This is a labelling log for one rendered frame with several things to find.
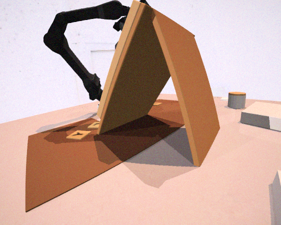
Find grey cylindrical container with orange lid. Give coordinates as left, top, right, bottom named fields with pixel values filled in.
left=227, top=92, right=246, bottom=109

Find white rectangular box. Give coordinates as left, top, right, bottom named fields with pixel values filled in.
left=240, top=102, right=281, bottom=131

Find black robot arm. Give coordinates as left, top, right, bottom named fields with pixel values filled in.
left=43, top=0, right=130, bottom=102

